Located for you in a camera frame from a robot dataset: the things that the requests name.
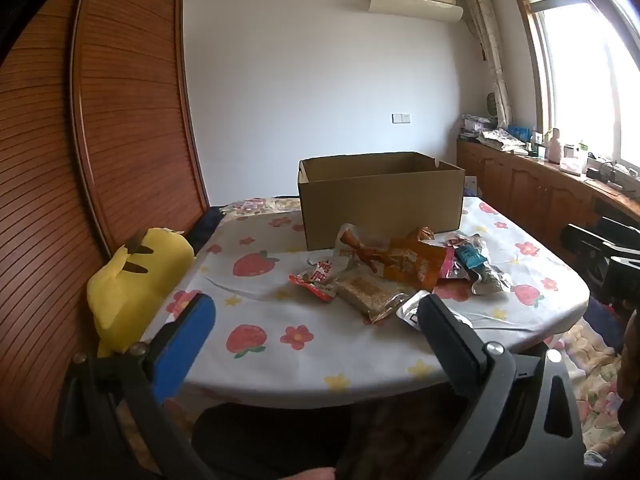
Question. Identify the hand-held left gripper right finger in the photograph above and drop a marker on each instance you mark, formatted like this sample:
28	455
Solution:
450	340

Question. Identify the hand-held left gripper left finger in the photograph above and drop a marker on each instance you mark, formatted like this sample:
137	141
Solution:
182	350

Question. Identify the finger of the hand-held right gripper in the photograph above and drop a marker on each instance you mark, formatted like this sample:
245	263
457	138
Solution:
582	241

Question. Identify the clear cereal bar packet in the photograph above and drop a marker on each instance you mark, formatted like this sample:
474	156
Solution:
370	297

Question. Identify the brown cardboard box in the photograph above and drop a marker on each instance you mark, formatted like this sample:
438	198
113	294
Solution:
380	210

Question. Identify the small silver foil packet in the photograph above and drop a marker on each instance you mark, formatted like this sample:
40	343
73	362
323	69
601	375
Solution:
411	312

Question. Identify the large pink snack bag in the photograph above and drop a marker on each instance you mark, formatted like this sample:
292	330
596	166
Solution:
452	272

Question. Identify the silver snack packet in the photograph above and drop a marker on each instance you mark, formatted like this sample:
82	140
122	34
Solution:
490	280

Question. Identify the white plastic bag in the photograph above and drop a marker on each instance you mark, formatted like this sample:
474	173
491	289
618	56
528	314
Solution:
573	165

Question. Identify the wooden cabinet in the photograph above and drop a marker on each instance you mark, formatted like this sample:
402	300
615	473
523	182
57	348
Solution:
525	190

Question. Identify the yellow plush toy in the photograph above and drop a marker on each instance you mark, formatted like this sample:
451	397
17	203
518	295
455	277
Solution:
140	280

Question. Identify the orange snack packet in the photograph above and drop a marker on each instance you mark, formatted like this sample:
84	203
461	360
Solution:
417	262

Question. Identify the teal snack packet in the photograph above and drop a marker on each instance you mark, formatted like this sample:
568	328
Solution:
470	256

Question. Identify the pink bottle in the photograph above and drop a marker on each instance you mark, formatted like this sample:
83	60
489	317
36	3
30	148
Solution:
554	147

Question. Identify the beige floral blanket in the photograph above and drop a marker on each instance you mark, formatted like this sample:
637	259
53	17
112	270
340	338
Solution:
595	385

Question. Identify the strawberry print tablecloth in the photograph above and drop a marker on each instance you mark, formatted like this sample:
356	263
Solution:
300	360

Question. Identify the clear packet with brown meat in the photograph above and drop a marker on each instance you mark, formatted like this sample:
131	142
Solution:
362	252

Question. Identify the pile of papers and packets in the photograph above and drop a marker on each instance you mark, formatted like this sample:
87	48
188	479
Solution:
495	139

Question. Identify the red and white snack packet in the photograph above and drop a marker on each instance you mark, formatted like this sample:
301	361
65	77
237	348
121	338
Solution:
315	277

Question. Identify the white round fan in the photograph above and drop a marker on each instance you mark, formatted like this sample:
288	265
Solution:
492	105

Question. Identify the window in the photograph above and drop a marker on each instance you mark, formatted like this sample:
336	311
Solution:
575	70

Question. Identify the patterned curtain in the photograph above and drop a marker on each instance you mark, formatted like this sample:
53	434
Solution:
492	60

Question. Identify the wooden slatted door panel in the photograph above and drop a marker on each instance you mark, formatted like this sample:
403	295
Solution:
35	210

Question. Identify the wooden slatted framed door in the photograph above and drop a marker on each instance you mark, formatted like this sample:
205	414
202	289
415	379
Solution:
135	110

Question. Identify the white wall switch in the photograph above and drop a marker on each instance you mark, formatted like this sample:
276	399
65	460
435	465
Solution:
401	118

